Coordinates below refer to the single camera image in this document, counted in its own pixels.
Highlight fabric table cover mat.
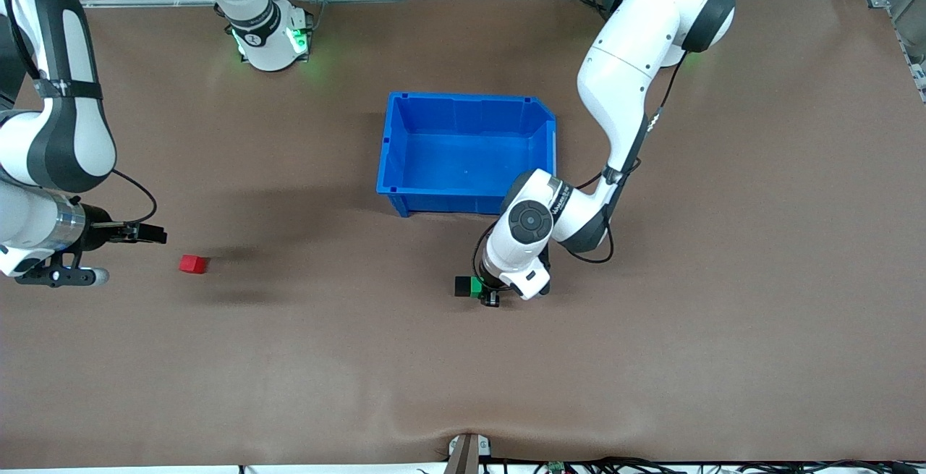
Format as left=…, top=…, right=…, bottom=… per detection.
left=0, top=0, right=926, bottom=469

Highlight blue plastic storage bin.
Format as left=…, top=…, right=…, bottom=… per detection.
left=375, top=92, right=558, bottom=223

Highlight metal table edge clamp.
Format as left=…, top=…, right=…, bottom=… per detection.
left=447, top=432, right=493, bottom=474

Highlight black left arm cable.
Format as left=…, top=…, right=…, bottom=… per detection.
left=474, top=54, right=687, bottom=288

